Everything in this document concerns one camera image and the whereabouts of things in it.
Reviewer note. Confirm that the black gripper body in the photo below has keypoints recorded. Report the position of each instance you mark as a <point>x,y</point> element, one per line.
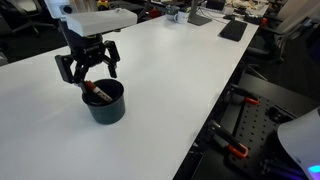
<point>86,46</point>

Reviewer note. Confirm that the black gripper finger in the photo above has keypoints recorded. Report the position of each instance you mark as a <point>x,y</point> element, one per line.
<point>68,68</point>
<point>113,60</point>

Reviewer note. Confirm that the orange marker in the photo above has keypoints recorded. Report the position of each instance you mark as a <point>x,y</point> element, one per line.
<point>98,92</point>

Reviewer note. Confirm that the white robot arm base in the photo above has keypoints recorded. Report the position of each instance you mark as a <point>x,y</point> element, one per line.
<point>300,143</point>

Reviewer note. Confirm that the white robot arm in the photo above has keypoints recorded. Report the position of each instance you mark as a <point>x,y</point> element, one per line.
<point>56,6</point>

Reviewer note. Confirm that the dark blue cup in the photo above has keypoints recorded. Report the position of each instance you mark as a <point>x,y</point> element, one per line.
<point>106,113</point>

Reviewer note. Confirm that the yellow red stop button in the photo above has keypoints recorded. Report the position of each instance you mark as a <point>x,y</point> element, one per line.
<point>103,4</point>

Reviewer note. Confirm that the small red object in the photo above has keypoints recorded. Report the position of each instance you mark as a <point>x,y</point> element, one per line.
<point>154,13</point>

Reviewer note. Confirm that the grey office chair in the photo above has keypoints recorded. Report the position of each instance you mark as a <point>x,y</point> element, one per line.
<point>23,13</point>

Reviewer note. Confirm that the dark grey mug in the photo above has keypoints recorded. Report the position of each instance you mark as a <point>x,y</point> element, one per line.
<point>170,11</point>

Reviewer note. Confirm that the white mug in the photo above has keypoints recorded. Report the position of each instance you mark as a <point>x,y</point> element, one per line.
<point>181,17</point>

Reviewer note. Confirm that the grey monitor stand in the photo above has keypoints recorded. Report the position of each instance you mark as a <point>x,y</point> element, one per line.
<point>196,17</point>

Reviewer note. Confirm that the black rectangular device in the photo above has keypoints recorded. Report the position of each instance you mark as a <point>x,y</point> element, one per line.
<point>215,4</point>

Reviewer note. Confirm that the black flat pad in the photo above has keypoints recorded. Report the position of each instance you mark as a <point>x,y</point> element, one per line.
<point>233,30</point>

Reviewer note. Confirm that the small black box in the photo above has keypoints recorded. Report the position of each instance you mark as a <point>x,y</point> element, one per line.
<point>253,19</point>

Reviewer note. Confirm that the small orange object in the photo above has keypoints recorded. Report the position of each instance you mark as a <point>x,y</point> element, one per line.
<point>264,21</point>

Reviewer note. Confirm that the black perforated mounting table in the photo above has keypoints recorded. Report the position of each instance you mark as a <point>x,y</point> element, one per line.
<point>256,128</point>

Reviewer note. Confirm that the black office chair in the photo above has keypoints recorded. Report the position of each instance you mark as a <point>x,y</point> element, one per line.
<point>290,26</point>

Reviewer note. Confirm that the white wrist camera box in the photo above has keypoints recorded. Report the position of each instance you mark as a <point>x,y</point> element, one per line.
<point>100,21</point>

